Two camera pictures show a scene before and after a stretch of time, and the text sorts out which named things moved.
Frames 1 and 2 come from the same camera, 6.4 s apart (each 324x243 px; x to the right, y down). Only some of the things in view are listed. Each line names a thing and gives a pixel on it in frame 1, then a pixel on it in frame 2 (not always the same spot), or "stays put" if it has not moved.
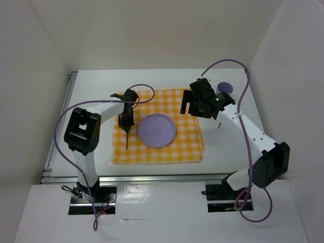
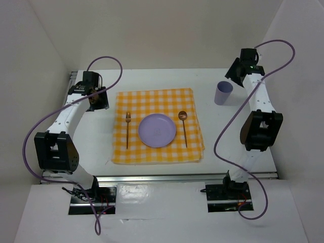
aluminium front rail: (165, 179) stays put
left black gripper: (126, 125) to (103, 104)
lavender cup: (224, 87) stays put
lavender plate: (157, 130) stays put
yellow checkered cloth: (187, 147) stays put
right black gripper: (187, 97) to (232, 72)
